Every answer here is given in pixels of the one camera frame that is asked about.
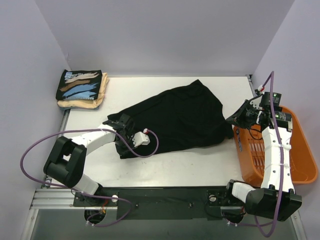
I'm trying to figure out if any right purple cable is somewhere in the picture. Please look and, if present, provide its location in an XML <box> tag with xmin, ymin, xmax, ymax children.
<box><xmin>252</xmin><ymin>70</ymin><xmax>286</xmax><ymax>238</ymax></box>

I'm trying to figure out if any orange plastic basket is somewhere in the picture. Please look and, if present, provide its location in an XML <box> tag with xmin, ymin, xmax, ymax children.
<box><xmin>233</xmin><ymin>107</ymin><xmax>318</xmax><ymax>187</ymax></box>

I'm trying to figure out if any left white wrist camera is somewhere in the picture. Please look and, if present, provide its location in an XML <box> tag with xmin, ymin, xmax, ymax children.
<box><xmin>132</xmin><ymin>131</ymin><xmax>150</xmax><ymax>148</ymax></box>

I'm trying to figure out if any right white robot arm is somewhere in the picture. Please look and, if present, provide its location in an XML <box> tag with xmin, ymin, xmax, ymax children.
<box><xmin>223</xmin><ymin>92</ymin><xmax>302</xmax><ymax>222</ymax></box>

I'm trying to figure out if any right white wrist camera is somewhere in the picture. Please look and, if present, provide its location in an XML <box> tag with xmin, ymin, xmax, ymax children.
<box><xmin>249</xmin><ymin>94</ymin><xmax>264</xmax><ymax>110</ymax></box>

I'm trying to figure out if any purple cable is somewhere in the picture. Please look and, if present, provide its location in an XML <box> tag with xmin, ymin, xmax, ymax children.
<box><xmin>252</xmin><ymin>70</ymin><xmax>286</xmax><ymax>238</ymax></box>
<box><xmin>20</xmin><ymin>127</ymin><xmax>160</xmax><ymax>228</ymax></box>

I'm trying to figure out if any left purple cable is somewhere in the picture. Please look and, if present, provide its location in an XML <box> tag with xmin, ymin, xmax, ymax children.
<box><xmin>20</xmin><ymin>127</ymin><xmax>160</xmax><ymax>228</ymax></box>

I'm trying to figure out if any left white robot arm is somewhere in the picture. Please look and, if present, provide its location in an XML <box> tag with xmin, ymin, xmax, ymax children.
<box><xmin>43</xmin><ymin>114</ymin><xmax>135</xmax><ymax>206</ymax></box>

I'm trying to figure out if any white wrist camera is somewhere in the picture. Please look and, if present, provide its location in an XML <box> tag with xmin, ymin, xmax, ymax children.
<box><xmin>249</xmin><ymin>94</ymin><xmax>264</xmax><ymax>110</ymax></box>
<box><xmin>132</xmin><ymin>131</ymin><xmax>150</xmax><ymax>148</ymax></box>

